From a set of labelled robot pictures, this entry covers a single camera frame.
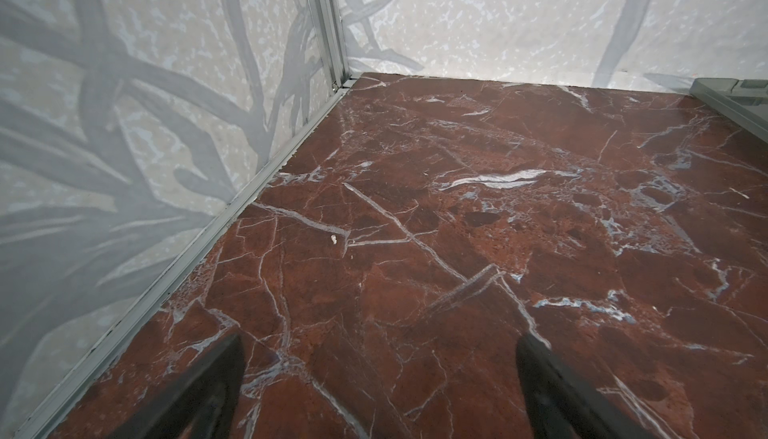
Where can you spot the grey compartment organizer box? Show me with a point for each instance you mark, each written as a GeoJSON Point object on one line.
{"type": "Point", "coordinates": [743, 101]}

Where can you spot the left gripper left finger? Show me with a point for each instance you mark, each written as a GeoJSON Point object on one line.
{"type": "Point", "coordinates": [200, 403]}

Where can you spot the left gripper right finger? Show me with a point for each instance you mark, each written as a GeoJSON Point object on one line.
{"type": "Point", "coordinates": [560, 403]}

